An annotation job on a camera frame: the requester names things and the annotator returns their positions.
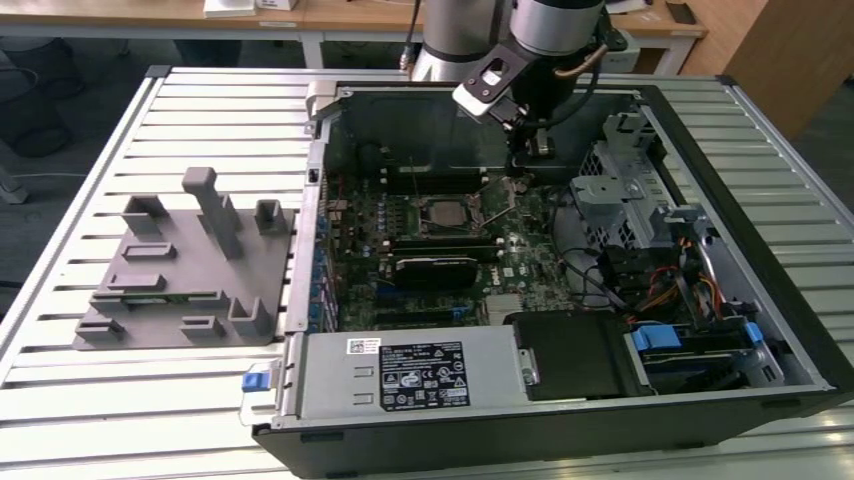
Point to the grey parts rack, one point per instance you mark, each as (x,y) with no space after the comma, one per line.
(193,280)

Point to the silver CPU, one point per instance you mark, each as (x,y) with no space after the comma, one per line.
(447,214)

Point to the grey chair leg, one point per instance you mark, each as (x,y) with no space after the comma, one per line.
(15,192)

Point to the grey metal drive cage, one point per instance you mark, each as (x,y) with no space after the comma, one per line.
(603,197)

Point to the black graphics card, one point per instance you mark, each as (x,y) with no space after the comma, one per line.
(434,272)

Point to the silver chipset heat sink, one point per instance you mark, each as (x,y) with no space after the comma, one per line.
(503,307)

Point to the black open PC case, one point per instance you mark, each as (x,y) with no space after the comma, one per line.
(467,440)

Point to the black plastic shroud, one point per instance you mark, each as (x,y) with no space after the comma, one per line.
(574,355)

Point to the hard disk in blue carrier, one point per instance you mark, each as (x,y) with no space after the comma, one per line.
(656,337)

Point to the grey power supply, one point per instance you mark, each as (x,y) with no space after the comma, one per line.
(334,370)

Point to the wooden desk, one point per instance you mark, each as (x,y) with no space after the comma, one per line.
(133,17)

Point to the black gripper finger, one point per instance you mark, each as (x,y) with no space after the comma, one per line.
(519,150)
(543,147)

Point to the green RAM stick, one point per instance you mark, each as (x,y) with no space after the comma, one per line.
(176,299)

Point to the wooden cabinet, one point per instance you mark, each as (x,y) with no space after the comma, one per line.
(787,60)

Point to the black RAM slot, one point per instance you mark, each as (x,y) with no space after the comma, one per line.
(440,243)
(434,174)
(434,186)
(440,253)

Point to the black phone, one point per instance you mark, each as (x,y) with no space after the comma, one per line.
(682,14)

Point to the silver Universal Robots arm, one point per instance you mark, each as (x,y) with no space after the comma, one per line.
(460,30)

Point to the small white box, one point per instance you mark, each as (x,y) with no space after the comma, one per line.
(275,4)

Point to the CPU socket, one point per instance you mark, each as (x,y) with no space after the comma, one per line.
(422,220)

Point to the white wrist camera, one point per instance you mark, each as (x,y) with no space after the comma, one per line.
(487,85)

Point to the black expansion slot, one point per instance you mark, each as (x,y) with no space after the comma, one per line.
(414,317)

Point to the green motherboard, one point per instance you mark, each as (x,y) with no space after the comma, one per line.
(534,235)

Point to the blue case latch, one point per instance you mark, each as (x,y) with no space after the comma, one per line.
(254,382)

